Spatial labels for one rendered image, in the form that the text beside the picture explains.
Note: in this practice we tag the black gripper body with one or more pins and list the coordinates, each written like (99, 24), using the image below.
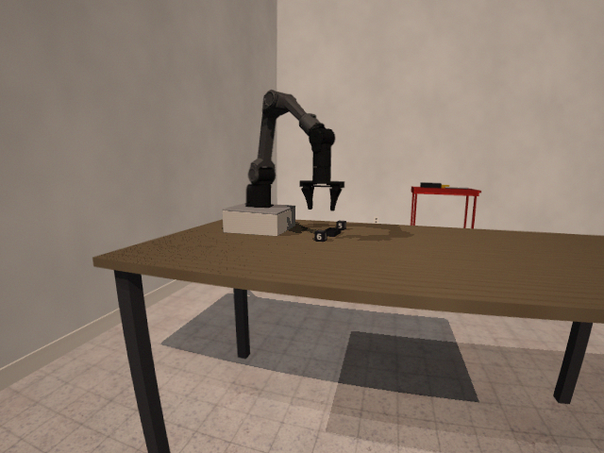
(321, 175)

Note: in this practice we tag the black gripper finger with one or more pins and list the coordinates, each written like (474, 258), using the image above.
(308, 193)
(333, 199)

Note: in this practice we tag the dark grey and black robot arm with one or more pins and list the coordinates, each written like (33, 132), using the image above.
(260, 172)

